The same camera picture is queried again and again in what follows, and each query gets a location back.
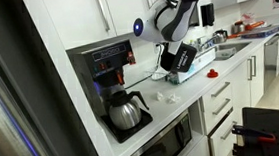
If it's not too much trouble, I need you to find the stainless steel refrigerator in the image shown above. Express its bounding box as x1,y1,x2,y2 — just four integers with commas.
0,0,103,156

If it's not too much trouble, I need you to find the white upper cabinet door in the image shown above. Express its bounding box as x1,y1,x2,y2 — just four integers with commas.
103,0,159,37
41,0,118,51

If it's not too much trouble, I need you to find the steel kitchen sink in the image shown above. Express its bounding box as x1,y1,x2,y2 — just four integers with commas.
211,40,253,62

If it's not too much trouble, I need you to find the pink plastic bag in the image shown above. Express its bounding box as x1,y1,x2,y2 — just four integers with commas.
241,12,256,24

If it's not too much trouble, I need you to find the flat blue box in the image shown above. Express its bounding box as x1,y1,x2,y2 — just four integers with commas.
240,24,279,41

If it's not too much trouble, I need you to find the built-in steel microwave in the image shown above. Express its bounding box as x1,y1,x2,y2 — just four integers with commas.
115,108,195,156

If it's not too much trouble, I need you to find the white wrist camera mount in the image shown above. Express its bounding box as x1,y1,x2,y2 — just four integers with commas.
166,39,185,56

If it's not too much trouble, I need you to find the red round knob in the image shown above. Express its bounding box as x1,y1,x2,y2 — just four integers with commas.
206,68,220,80

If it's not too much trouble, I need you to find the black landfill only bin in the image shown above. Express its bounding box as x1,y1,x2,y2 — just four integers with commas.
158,41,199,75

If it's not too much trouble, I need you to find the white drawer with bar handle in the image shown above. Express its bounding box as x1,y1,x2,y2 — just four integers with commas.
204,108,242,156
200,95,237,135
199,78,234,108

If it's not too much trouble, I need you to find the chrome sink faucet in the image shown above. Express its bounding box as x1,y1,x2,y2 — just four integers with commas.
196,36,217,52

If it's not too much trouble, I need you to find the black overhead device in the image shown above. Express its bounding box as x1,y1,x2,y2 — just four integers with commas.
228,104,279,156

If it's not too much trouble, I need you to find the black power cable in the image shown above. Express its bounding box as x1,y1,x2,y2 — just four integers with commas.
121,44,167,90

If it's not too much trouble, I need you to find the black red bar clamp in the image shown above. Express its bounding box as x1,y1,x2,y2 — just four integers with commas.
230,120,278,148

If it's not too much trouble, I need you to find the orange plastic item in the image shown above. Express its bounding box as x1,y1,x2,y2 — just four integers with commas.
244,20,267,31

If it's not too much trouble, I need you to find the crumpled white paper ball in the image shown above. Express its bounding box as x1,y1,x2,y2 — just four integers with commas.
165,92,182,105
155,90,165,102

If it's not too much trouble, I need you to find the steel kettle black handle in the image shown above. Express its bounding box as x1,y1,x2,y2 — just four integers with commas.
212,28,229,45

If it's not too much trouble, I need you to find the black soap dispenser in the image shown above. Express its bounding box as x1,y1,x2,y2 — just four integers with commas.
200,2,216,27

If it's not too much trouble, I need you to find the white plastic drainboard tray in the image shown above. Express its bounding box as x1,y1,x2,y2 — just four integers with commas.
174,47,219,85

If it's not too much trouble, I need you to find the steel pot with red lid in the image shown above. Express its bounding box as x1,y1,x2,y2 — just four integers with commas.
230,20,246,36

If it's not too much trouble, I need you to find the black steel coffee maker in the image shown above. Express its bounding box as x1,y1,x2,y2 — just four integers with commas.
66,36,155,147

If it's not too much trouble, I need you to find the white base cabinet door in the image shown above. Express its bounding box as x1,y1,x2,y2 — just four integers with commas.
228,57,257,125
245,46,269,107

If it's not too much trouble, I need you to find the steel coffee carafe black handle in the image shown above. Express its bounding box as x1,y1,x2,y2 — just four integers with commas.
105,87,152,133

